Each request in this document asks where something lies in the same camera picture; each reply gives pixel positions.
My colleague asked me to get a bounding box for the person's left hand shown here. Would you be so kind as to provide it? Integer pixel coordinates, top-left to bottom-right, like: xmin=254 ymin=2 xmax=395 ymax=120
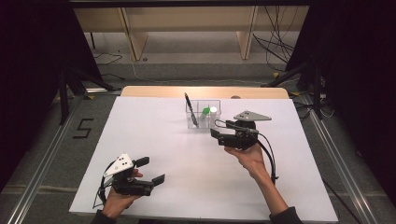
xmin=102 ymin=169 xmax=144 ymax=219

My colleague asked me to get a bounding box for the aluminium floor rail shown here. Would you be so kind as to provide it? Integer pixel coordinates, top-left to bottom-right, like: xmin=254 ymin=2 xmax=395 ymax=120
xmin=300 ymin=92 xmax=379 ymax=224
xmin=6 ymin=92 xmax=85 ymax=224

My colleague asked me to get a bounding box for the white board sheet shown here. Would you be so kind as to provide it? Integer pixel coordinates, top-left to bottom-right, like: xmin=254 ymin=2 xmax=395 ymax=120
xmin=68 ymin=95 xmax=339 ymax=223

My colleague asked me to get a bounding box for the light wooden bench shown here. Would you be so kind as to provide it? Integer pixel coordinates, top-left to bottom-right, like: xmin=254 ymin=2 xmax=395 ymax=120
xmin=74 ymin=6 xmax=311 ymax=62

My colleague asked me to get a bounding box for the black metal stand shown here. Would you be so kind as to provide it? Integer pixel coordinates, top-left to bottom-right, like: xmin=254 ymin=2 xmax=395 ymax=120
xmin=261 ymin=59 xmax=325 ymax=120
xmin=57 ymin=66 xmax=118 ymax=125

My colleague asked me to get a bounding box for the person's right hand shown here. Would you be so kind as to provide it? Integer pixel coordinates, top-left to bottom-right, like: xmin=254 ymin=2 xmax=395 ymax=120
xmin=223 ymin=143 xmax=269 ymax=181

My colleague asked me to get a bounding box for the black pen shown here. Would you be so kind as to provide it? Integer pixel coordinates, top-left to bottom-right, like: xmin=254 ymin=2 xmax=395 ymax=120
xmin=184 ymin=91 xmax=199 ymax=129

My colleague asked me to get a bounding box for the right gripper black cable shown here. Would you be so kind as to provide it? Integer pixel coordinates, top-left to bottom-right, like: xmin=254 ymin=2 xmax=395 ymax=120
xmin=214 ymin=119 xmax=279 ymax=185

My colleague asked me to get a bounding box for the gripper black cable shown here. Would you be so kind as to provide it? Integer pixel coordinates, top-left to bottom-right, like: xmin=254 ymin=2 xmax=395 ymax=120
xmin=92 ymin=161 xmax=113 ymax=209
xmin=214 ymin=119 xmax=279 ymax=185

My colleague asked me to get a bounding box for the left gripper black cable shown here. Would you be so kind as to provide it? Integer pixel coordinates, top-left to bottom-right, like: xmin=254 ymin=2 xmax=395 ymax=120
xmin=92 ymin=161 xmax=113 ymax=209

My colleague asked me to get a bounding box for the bundle of black floor cables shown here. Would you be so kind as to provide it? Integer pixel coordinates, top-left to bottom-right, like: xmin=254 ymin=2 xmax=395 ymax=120
xmin=251 ymin=6 xmax=300 ymax=73

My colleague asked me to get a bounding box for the black curtain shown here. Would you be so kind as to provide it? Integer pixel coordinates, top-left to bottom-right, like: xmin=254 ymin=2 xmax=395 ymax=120
xmin=0 ymin=0 xmax=104 ymax=190
xmin=286 ymin=0 xmax=396 ymax=206

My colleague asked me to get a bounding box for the clear plastic organizer box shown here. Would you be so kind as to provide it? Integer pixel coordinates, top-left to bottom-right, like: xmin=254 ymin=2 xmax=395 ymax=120
xmin=185 ymin=99 xmax=222 ymax=130

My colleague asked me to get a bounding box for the black floor cable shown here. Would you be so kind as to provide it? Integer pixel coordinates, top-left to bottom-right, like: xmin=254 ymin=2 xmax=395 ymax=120
xmin=93 ymin=52 xmax=123 ymax=65

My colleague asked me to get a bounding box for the wooden table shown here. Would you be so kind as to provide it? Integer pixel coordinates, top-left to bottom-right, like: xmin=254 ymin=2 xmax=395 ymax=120
xmin=120 ymin=86 xmax=290 ymax=100

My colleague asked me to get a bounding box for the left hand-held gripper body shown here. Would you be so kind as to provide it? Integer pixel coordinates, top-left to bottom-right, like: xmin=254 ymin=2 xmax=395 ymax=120
xmin=103 ymin=152 xmax=154 ymax=196

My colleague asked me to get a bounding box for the white stick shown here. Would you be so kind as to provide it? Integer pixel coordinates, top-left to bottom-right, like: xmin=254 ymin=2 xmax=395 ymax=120
xmin=208 ymin=105 xmax=219 ymax=129

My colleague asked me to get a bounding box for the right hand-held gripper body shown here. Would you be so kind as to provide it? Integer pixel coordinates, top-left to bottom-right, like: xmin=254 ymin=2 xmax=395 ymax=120
xmin=218 ymin=110 xmax=273 ymax=152

